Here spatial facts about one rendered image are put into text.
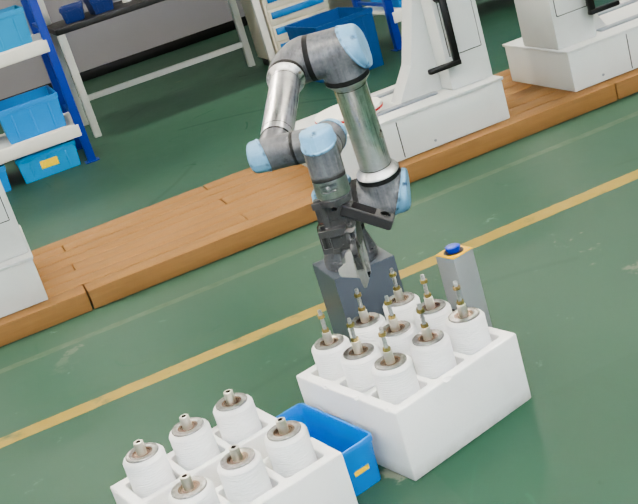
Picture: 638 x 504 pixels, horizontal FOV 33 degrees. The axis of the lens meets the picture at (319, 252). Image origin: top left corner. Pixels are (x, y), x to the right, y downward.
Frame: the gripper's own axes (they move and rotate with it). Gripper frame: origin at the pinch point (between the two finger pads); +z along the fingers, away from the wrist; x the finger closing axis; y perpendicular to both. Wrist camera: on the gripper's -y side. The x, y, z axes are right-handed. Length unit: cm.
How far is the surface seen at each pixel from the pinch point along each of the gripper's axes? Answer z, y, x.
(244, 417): 23.7, 34.7, 9.0
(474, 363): 28.9, -16.7, -6.9
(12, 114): 4, 266, -380
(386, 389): 25.5, 2.3, 4.4
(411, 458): 40.4, -0.1, 10.3
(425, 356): 23.3, -6.7, -3.8
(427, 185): 46, 10, -199
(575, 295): 46, -41, -70
